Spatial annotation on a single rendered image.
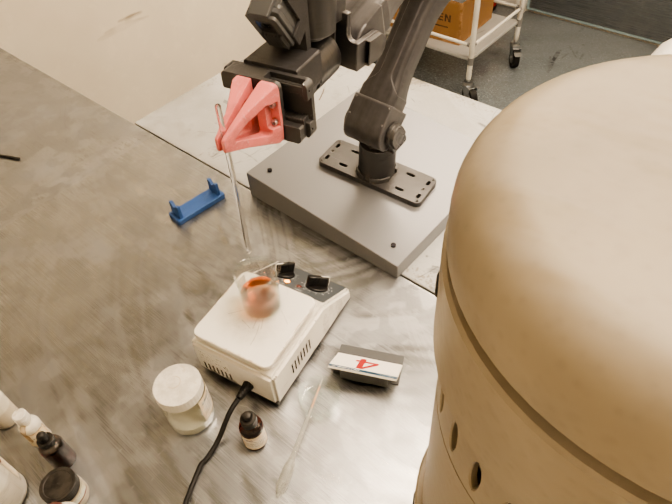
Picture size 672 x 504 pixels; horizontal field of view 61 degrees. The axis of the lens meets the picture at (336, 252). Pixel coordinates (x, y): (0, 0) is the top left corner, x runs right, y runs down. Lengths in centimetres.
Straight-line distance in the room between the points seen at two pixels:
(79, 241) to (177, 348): 31
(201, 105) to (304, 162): 37
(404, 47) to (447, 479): 78
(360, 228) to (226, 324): 28
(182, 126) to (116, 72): 101
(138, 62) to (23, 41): 41
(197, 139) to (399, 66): 50
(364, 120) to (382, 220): 16
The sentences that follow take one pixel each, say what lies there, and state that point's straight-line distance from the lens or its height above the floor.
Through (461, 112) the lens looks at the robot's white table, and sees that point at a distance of 123.
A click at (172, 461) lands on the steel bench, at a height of 90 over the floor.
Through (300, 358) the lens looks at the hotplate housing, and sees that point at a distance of 77.
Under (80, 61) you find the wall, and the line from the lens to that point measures 218.
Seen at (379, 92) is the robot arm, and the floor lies 111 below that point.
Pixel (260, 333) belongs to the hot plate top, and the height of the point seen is 99.
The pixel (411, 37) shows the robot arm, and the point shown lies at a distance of 89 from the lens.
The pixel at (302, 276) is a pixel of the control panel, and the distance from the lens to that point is 85.
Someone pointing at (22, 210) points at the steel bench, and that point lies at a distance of 119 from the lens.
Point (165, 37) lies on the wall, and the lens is 234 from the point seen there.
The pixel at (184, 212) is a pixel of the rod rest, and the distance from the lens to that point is 104.
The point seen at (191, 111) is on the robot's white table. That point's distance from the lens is 131.
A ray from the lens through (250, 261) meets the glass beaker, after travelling 73.
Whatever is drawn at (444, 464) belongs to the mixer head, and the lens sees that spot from 16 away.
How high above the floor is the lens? 158
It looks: 47 degrees down
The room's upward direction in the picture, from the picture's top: 5 degrees counter-clockwise
